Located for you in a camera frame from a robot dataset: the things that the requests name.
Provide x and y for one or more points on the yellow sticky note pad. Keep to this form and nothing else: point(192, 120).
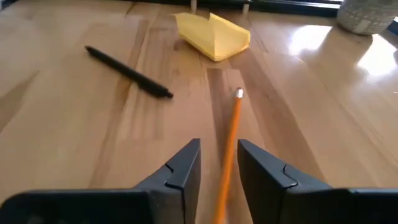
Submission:
point(214, 37)

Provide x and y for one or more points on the green succulent in white pot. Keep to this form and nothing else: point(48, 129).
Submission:
point(367, 15)

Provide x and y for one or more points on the orange pencil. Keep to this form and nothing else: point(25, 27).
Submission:
point(230, 149)

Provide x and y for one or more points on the plain black pen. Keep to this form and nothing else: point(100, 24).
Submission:
point(130, 73)

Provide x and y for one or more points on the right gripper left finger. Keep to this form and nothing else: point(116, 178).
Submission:
point(177, 196)

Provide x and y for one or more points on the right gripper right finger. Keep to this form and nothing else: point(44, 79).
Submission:
point(267, 193)

